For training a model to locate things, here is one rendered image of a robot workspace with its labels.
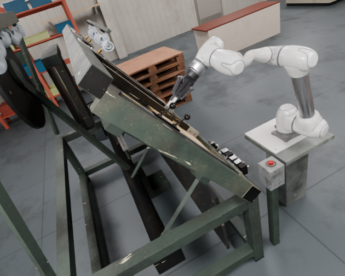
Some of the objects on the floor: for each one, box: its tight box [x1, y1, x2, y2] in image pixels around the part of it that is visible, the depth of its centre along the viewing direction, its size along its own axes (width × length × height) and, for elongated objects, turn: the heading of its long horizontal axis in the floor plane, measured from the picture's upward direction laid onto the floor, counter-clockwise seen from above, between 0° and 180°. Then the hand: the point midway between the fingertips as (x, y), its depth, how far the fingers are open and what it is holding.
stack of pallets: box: [116, 47, 192, 107], centre depth 473 cm, size 130×89×92 cm
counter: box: [192, 1, 280, 52], centre depth 644 cm, size 70×219×76 cm, turn 135°
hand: (171, 101), depth 138 cm, fingers closed
